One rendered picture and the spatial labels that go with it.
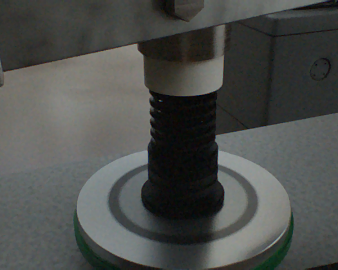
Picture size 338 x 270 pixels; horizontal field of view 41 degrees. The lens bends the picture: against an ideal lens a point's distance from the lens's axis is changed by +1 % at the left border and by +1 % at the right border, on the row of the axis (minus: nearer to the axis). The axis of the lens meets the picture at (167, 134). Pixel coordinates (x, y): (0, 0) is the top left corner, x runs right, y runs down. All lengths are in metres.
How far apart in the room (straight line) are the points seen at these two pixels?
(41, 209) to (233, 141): 0.30
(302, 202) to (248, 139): 0.17
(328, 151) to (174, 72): 0.38
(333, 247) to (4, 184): 0.40
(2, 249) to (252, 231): 0.26
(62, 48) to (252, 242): 0.23
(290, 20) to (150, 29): 1.22
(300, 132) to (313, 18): 0.85
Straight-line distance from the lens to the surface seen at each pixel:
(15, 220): 0.55
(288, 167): 0.64
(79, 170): 0.62
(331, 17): 1.60
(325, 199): 0.58
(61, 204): 0.56
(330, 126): 0.78
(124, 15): 0.28
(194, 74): 0.37
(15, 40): 0.26
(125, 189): 0.47
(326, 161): 0.67
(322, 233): 0.53
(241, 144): 0.68
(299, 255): 0.49
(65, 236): 0.51
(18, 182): 0.62
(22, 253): 0.50
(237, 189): 0.47
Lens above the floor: 1.13
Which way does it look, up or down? 26 degrees down
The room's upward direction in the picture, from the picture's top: 1 degrees counter-clockwise
